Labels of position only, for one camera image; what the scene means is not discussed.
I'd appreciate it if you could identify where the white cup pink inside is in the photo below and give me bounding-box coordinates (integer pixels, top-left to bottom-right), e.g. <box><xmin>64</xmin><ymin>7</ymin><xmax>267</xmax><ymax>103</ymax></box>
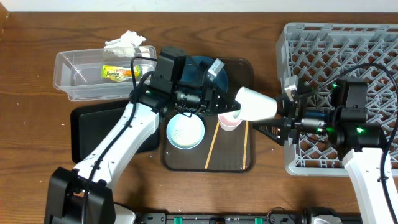
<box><xmin>218</xmin><ymin>112</ymin><xmax>242</xmax><ymax>131</ymax></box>

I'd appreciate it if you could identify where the white cup green inside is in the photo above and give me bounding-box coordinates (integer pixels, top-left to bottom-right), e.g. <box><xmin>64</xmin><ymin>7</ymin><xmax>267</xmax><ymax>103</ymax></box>
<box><xmin>233</xmin><ymin>87</ymin><xmax>277</xmax><ymax>121</ymax></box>

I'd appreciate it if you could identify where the light blue small bowl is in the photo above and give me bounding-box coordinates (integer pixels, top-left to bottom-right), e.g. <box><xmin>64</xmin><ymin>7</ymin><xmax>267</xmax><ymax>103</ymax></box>
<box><xmin>166</xmin><ymin>113</ymin><xmax>205</xmax><ymax>150</ymax></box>

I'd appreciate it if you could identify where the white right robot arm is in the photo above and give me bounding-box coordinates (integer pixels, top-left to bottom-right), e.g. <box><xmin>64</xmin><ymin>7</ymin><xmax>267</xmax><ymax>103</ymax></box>
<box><xmin>253</xmin><ymin>77</ymin><xmax>397</xmax><ymax>223</ymax></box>

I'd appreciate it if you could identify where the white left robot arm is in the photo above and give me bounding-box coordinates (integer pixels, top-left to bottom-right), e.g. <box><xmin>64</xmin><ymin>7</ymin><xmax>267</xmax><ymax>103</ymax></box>
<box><xmin>44</xmin><ymin>85</ymin><xmax>176</xmax><ymax>223</ymax></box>

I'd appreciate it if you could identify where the grey dishwasher rack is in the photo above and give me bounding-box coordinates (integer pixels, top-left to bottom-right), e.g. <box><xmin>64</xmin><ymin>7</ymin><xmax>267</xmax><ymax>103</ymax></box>
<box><xmin>276</xmin><ymin>23</ymin><xmax>397</xmax><ymax>177</ymax></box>

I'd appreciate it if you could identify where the dark blue plate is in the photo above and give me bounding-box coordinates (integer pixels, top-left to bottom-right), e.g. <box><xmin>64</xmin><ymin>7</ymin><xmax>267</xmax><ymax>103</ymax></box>
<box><xmin>180</xmin><ymin>55</ymin><xmax>229</xmax><ymax>92</ymax></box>

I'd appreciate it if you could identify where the right wooden chopstick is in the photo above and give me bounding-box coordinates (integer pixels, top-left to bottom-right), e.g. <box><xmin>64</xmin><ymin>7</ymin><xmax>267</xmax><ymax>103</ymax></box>
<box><xmin>242</xmin><ymin>121</ymin><xmax>249</xmax><ymax>170</ymax></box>

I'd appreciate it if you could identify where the wooden chopstick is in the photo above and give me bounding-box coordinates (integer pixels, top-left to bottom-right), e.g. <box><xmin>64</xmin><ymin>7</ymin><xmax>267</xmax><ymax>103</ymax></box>
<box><xmin>205</xmin><ymin>120</ymin><xmax>220</xmax><ymax>169</ymax></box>
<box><xmin>242</xmin><ymin>121</ymin><xmax>249</xmax><ymax>170</ymax></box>

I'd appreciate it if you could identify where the left wooden chopstick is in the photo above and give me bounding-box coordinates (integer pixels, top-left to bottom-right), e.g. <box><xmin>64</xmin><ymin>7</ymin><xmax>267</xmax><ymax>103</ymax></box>
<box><xmin>205</xmin><ymin>120</ymin><xmax>220</xmax><ymax>169</ymax></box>

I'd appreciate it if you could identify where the brown serving tray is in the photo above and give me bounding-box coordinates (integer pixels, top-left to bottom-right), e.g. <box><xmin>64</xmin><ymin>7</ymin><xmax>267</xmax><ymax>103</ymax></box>
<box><xmin>160</xmin><ymin>58</ymin><xmax>256</xmax><ymax>173</ymax></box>

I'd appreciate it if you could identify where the yellow snack wrapper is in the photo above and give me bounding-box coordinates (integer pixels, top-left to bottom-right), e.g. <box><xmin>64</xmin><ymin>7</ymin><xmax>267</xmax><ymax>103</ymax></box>
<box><xmin>101</xmin><ymin>65</ymin><xmax>142</xmax><ymax>82</ymax></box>

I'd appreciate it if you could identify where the crumpled white tissue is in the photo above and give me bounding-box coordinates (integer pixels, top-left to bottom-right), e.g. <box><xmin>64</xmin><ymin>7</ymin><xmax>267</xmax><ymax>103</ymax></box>
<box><xmin>104</xmin><ymin>30</ymin><xmax>147</xmax><ymax>57</ymax></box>

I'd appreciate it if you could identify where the black tray bin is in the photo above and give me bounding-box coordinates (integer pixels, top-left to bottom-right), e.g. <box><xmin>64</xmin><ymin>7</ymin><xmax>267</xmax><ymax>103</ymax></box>
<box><xmin>70</xmin><ymin>98</ymin><xmax>161</xmax><ymax>164</ymax></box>

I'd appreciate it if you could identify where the clear plastic bin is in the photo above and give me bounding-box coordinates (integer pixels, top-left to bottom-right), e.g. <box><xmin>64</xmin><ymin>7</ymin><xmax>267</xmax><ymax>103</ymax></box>
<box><xmin>53</xmin><ymin>45</ymin><xmax>157</xmax><ymax>101</ymax></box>

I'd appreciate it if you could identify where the black rail with green clamps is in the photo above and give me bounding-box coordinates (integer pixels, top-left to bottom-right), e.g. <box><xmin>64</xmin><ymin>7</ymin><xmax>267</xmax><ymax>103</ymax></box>
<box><xmin>134</xmin><ymin>213</ymin><xmax>299</xmax><ymax>224</ymax></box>

